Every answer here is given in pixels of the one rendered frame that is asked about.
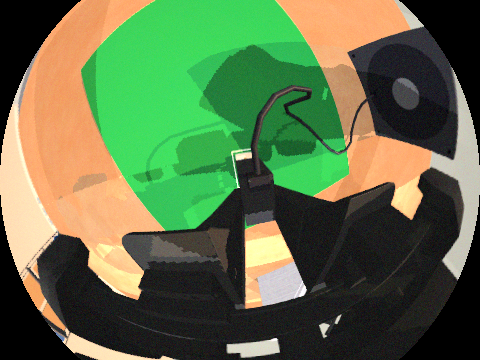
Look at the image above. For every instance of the green circuit board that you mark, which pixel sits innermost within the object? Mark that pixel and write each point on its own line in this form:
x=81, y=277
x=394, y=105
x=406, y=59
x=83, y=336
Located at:
x=176, y=90

